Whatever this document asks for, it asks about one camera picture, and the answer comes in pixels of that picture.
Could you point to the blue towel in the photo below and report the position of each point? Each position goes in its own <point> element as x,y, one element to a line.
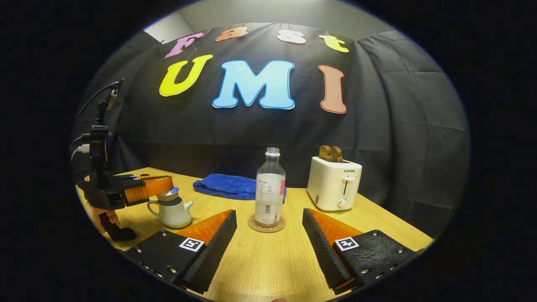
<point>226,186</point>

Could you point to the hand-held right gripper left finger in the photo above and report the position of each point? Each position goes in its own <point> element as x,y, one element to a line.
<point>216,247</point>

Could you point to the black backdrop cloth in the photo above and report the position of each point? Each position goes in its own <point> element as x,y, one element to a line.
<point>398,126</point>

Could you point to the brown bread slice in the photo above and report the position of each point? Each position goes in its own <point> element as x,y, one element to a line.
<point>337,154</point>
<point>325,153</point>

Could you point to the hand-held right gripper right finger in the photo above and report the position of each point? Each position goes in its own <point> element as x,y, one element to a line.
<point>321,247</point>

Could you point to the white toaster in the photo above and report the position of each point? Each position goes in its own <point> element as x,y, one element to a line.
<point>331,184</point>

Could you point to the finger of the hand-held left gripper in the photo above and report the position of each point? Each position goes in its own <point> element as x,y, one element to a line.
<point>147,191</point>
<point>130,178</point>

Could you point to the clear plastic water bottle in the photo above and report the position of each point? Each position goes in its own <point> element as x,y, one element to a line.
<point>269,188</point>

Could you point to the white ceramic teacup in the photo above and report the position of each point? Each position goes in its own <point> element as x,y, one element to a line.
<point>173,214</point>

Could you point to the round brown coaster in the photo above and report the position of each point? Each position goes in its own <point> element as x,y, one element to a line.
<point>266,228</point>

